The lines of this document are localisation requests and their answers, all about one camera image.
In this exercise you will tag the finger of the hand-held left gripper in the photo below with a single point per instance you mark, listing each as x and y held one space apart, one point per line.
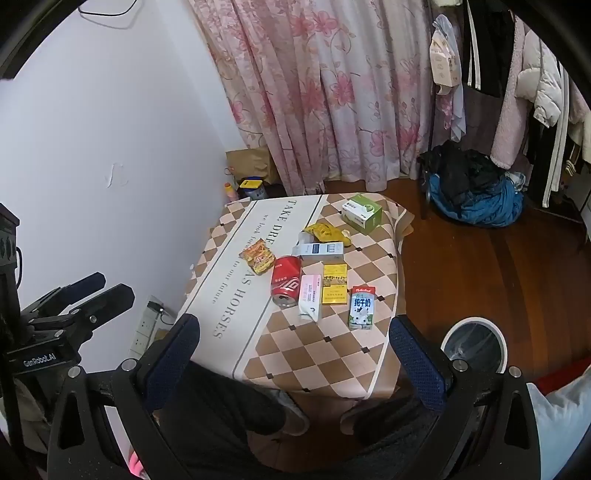
106 302
74 290

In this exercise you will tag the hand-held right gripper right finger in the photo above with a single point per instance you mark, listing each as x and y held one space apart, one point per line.
415 364

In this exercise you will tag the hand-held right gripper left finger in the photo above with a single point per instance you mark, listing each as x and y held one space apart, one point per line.
178 344

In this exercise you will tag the white round trash bin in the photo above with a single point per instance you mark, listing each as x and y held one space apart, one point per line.
496 334

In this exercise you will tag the yellow box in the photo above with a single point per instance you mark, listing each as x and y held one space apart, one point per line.
334 284

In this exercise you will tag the orange snack packet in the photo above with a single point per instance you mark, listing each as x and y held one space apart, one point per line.
256 256

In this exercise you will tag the white power strip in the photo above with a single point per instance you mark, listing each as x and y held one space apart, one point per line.
143 327

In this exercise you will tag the clear bin liner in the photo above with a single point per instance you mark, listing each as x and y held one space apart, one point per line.
473 341

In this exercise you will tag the blue and white milk carton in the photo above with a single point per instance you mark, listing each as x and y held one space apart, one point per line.
362 307

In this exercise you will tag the person's left leg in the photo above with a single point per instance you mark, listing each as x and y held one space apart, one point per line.
217 415

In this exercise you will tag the person's leg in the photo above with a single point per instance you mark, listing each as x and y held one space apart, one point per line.
397 452
217 415

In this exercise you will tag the person's right leg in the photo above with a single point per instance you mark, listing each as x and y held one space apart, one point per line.
397 452

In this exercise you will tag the checkered tablecloth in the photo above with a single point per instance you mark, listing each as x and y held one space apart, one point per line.
323 353

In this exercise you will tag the red soda can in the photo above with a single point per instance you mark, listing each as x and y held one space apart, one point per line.
286 281

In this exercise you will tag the pink and white carton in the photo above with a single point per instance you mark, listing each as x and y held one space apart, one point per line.
310 295

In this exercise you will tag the white shoe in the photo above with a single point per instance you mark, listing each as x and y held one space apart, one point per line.
293 413

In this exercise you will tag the red blanket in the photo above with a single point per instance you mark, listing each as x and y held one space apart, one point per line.
558 382

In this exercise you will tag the white and blue box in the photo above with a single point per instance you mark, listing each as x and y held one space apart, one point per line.
323 249

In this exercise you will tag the green tissue box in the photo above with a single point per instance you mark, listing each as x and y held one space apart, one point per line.
362 214

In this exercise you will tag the white pillow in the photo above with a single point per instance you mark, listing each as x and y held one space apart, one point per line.
563 429

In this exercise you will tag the orange bottle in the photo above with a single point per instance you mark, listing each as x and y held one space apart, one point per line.
231 191

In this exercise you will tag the yellow crumpled packet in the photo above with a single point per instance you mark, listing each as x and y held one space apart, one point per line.
323 232

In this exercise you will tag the blue clothing pile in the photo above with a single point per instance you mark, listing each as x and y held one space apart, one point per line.
485 207

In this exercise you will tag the blue and yellow can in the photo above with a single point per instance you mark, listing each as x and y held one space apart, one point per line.
253 189

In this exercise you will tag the brown paper bag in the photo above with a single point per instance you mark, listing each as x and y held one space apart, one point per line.
249 161

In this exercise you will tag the black clothing pile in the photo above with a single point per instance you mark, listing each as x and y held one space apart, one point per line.
461 170

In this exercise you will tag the black pants with white stripes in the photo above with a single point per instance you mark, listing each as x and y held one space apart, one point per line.
549 157

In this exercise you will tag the pink fleece robe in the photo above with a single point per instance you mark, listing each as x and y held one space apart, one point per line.
508 115

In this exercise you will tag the pink floral curtain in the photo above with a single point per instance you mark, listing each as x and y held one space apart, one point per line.
323 92

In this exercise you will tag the white puffer jacket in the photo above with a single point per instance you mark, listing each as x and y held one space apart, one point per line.
545 83

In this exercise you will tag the beige hanging bag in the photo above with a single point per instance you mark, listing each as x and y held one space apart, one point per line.
445 55

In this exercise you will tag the black jacket with white stripes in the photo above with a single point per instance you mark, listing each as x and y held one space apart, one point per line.
489 46

